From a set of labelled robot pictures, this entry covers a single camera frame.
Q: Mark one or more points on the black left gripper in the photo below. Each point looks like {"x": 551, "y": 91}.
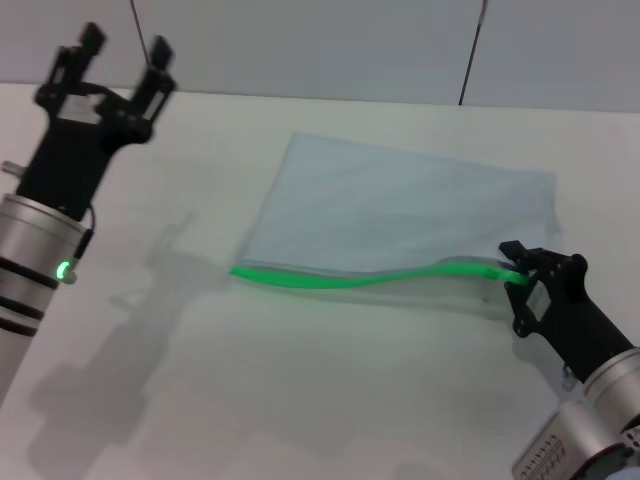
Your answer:
{"x": 75, "y": 150}

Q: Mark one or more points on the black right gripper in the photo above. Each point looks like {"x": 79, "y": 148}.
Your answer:
{"x": 570, "y": 310}

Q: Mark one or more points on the translucent document bag green zipper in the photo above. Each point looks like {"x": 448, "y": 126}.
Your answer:
{"x": 390, "y": 210}

